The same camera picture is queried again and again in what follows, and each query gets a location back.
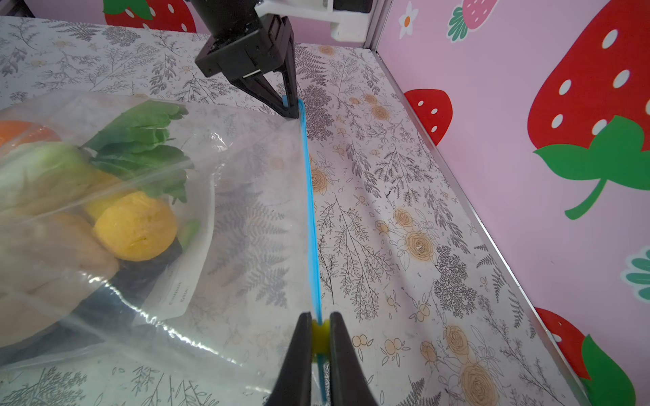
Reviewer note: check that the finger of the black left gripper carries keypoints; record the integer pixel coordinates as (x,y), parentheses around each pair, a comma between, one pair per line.
(256,85)
(290,82)

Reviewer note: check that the clear zip bag blue zipper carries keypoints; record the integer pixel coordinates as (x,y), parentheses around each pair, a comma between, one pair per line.
(222,318)

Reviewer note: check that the orange tangerine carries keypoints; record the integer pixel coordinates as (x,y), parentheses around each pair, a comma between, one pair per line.
(15,132)

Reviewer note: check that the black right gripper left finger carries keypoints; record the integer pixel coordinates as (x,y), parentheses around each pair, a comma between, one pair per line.
(293,386)

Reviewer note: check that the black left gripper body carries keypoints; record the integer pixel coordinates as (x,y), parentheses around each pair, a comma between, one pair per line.
(243,44)

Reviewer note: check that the aluminium left corner post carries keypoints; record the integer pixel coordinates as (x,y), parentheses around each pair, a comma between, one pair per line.
(378,20)

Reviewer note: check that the dark green cucumber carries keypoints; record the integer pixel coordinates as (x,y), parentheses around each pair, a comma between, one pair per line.
(111,315)

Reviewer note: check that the beige pear shaped fruit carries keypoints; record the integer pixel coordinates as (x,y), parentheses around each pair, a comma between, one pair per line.
(48,266)

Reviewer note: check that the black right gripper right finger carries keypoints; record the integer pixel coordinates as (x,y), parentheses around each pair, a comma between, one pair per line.
(348,385)

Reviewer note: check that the white radish with leaves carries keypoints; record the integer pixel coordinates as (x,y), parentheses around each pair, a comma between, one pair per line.
(46,175)

